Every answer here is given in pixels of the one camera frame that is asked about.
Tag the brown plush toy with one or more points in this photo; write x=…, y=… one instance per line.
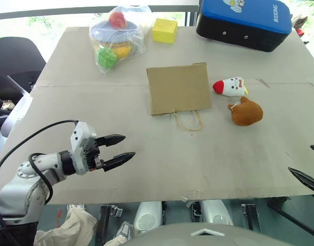
x=247, y=111

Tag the silver robot leg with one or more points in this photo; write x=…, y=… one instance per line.
x=214, y=212
x=146, y=217

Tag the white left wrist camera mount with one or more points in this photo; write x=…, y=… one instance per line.
x=81, y=143

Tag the black table frame leg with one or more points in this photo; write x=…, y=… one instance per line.
x=107, y=223

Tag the brown paper bag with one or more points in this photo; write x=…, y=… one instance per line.
x=179, y=93

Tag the beige cloth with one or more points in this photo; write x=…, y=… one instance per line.
x=69, y=228

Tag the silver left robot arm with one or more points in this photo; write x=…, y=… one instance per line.
x=31, y=179

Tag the clear plastic bag of toys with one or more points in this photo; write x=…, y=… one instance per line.
x=118, y=38

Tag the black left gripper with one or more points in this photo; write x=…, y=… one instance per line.
x=94, y=156

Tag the silver left robot leg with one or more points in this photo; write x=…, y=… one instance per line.
x=146, y=217

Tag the blue black case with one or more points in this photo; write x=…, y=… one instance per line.
x=245, y=23

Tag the yellow cheese block toy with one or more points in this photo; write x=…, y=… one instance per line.
x=164, y=30

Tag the black office chair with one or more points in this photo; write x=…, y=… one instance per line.
x=14, y=64

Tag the white red plush toy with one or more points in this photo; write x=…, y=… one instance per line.
x=230, y=86

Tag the silver robot torso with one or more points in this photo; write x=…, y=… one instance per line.
x=195, y=234

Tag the silver right robot leg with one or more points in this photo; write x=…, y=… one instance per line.
x=214, y=212

